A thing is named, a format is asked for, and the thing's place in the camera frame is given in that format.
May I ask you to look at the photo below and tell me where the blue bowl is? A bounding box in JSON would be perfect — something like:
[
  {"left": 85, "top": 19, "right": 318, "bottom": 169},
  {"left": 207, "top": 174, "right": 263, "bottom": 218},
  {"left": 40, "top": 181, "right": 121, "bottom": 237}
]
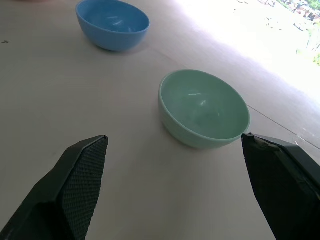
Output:
[{"left": 75, "top": 0, "right": 151, "bottom": 53}]

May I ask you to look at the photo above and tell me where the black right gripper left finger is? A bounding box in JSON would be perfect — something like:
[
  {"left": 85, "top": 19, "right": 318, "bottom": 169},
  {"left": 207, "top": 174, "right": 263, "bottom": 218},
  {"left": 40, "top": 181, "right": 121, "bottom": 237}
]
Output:
[{"left": 0, "top": 134, "right": 110, "bottom": 240}]

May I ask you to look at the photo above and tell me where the green bowl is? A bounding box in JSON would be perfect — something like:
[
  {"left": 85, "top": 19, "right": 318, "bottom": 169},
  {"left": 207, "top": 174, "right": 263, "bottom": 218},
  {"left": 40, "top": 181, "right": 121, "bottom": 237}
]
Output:
[{"left": 158, "top": 69, "right": 251, "bottom": 151}]

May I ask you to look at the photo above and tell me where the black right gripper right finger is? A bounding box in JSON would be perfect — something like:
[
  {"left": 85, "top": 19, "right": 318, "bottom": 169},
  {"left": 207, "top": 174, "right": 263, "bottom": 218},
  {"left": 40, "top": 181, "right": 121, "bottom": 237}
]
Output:
[{"left": 240, "top": 132, "right": 320, "bottom": 240}]

